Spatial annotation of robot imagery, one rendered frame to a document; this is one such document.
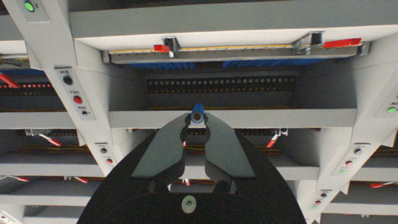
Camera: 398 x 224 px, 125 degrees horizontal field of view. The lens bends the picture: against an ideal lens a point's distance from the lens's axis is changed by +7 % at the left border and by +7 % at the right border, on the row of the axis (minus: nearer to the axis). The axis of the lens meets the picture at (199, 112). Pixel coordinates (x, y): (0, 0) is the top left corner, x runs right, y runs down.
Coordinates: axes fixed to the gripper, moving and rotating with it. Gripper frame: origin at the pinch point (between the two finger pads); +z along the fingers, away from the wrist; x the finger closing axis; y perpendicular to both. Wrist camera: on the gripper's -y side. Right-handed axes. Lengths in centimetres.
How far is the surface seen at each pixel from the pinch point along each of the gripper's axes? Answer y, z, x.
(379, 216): 71, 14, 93
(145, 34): -10.0, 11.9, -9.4
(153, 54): -7.1, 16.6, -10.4
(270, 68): -2.1, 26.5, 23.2
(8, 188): 47, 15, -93
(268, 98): 9.5, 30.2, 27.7
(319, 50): -6.7, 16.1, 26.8
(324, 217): 70, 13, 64
